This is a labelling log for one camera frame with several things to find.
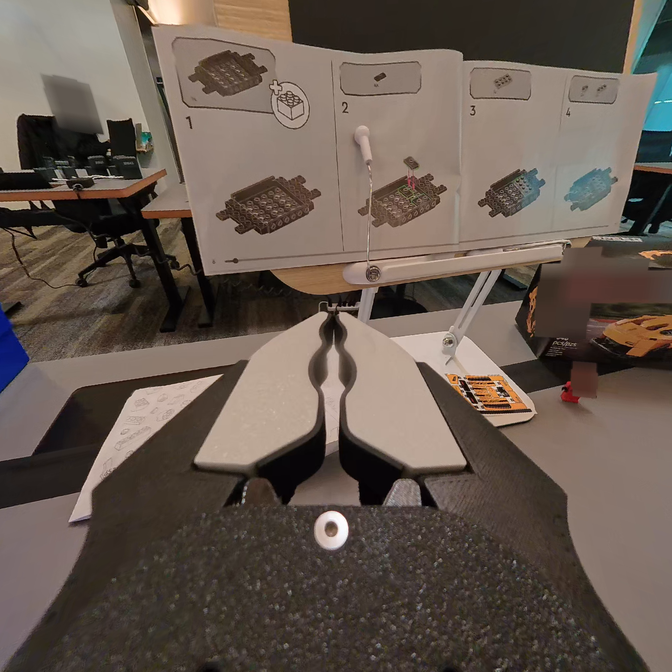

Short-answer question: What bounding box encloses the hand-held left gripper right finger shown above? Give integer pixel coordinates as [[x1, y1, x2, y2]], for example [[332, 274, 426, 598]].
[[336, 311, 469, 505]]

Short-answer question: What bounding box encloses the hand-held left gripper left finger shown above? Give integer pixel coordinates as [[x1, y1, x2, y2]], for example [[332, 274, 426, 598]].
[[193, 311, 330, 505]]

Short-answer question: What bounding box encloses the instruction booklet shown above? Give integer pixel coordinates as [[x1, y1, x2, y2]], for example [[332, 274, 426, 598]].
[[151, 23, 658, 276]]

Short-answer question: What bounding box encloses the wooden background desk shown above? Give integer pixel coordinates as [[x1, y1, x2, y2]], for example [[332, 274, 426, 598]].
[[0, 168, 190, 333]]

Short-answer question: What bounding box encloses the orange sticker sheet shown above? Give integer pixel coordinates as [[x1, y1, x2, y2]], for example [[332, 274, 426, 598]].
[[445, 372, 528, 417]]

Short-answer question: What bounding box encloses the white booklet stand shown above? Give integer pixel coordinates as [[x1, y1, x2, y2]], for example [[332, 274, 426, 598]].
[[320, 125, 573, 428]]

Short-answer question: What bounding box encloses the black office chair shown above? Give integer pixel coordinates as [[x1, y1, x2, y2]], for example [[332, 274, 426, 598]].
[[16, 114, 61, 171], [52, 118, 158, 288]]

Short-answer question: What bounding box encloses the black-legged table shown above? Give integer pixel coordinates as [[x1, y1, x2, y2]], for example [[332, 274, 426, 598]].
[[142, 184, 217, 329]]

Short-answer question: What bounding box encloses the yellow car picture box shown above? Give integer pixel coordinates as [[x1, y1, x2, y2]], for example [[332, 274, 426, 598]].
[[514, 235, 672, 375]]

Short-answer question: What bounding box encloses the wide blue plastic bin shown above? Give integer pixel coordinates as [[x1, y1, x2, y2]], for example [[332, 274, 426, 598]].
[[0, 304, 29, 394]]

